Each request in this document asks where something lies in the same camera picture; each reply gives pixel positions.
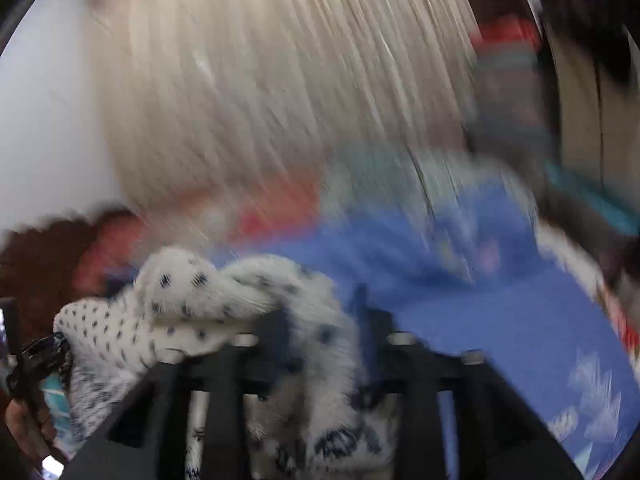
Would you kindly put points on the pile of colourful clothes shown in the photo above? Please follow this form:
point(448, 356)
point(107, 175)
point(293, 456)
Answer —
point(513, 115)

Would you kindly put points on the carved wooden headboard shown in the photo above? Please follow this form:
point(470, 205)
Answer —
point(46, 267)

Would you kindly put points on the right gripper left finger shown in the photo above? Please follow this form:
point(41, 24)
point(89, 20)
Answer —
point(145, 435)

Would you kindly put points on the blue patterned bed sheet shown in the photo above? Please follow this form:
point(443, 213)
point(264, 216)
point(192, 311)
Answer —
point(472, 279)

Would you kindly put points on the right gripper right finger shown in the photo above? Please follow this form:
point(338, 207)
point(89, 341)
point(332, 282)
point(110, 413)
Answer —
point(458, 418)

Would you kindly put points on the clear plastic storage boxes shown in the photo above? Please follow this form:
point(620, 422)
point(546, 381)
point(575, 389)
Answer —
point(596, 63)

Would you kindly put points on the floral patchwork quilt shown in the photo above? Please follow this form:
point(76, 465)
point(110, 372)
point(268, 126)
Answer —
point(351, 177)

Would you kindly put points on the white black patterned sweater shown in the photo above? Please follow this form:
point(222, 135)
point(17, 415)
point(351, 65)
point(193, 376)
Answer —
point(309, 422)

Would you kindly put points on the person's left hand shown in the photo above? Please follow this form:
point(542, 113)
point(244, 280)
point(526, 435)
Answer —
point(33, 434)

